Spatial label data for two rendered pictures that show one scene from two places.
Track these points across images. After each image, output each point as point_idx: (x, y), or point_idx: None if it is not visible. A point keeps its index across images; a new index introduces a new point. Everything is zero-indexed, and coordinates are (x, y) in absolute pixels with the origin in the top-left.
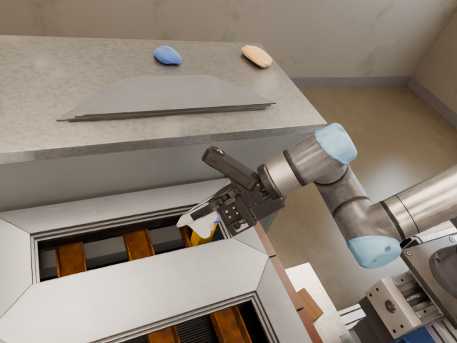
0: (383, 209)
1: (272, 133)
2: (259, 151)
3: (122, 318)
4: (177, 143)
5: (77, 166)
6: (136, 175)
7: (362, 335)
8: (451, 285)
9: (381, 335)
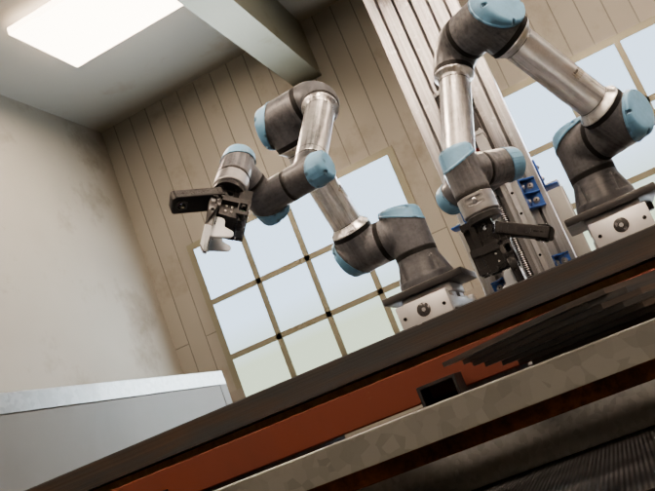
0: (297, 154)
1: (183, 383)
2: (189, 417)
3: None
4: (106, 396)
5: (21, 434)
6: (89, 461)
7: None
8: (427, 271)
9: None
